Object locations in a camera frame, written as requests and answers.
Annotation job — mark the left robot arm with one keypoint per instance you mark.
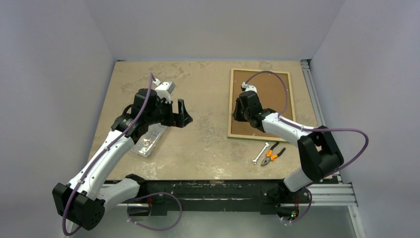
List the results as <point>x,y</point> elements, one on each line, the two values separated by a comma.
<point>83,200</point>

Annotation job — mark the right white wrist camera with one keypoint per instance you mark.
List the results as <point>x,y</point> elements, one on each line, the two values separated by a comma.
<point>245,87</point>

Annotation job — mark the small silver wrench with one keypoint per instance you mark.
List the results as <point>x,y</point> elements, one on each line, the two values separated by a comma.
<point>255,160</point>

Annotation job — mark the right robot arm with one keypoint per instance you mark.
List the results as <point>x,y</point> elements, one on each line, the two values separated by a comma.
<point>318,150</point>

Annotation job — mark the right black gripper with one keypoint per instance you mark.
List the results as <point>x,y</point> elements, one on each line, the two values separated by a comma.
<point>237,110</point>

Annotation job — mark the green picture frame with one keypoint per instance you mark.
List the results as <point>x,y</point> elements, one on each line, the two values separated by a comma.
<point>274,93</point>

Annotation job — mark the orange black pliers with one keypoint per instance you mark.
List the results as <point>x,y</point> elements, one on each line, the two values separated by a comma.
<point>271,156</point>

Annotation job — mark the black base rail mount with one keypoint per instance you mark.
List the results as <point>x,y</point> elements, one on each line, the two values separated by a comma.
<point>265,196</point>

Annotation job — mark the clear plastic screw box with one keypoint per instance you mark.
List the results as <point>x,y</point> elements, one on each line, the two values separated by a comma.
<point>147,142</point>

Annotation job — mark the aluminium frame rail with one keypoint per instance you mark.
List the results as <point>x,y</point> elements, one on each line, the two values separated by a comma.
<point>333,195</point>

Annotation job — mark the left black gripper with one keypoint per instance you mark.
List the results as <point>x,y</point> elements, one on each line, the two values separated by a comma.
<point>179,119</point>

